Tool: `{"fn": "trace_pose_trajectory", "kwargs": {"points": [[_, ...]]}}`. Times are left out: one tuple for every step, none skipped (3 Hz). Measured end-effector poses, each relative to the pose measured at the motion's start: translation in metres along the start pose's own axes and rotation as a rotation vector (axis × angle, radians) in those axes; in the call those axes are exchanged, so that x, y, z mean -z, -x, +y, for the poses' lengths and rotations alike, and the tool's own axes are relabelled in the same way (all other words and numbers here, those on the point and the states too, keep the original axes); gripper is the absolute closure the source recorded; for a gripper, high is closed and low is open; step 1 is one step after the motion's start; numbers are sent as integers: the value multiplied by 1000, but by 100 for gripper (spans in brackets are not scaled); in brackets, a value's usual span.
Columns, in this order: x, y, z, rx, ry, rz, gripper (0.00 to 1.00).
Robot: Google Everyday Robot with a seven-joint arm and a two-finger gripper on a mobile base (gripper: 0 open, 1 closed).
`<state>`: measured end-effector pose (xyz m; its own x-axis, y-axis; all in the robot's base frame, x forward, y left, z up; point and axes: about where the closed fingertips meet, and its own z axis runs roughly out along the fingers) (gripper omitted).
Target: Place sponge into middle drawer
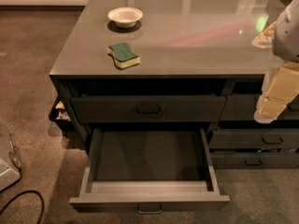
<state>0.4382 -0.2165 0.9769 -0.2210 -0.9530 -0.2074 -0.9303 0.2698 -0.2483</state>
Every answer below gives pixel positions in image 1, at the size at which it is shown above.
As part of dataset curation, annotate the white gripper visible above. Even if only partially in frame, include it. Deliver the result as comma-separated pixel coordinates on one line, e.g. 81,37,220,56
252,21,299,124

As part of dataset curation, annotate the green and yellow sponge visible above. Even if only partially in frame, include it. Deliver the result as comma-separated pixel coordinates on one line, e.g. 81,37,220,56
107,43,140,69

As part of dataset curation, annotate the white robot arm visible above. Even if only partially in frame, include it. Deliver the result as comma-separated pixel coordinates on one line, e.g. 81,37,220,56
252,0,299,124

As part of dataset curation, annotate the top right drawer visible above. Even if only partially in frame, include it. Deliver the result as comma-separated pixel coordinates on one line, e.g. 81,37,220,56
220,94,299,121

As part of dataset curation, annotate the middle right drawer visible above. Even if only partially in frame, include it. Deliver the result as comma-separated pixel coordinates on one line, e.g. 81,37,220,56
209,129,299,149

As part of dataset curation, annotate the bottom right drawer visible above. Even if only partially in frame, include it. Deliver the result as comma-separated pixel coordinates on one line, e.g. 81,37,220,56
211,152,299,169

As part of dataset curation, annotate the dark grey drawer cabinet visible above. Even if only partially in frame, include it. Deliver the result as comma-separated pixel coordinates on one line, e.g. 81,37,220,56
50,0,299,158

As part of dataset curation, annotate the open middle drawer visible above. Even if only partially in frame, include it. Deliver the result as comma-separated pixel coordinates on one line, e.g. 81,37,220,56
69,128,230,215

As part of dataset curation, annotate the closed top left drawer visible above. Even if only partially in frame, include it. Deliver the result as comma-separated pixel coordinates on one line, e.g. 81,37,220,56
70,95,226,123

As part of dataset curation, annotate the black bin with items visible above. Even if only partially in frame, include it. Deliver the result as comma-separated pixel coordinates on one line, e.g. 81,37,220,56
49,98,74,132

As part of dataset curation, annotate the grey machine base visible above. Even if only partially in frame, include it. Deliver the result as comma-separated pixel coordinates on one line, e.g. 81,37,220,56
0,122,21,191

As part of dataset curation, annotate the black floor cable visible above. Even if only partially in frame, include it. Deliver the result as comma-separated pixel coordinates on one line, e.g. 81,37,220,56
0,189,45,224

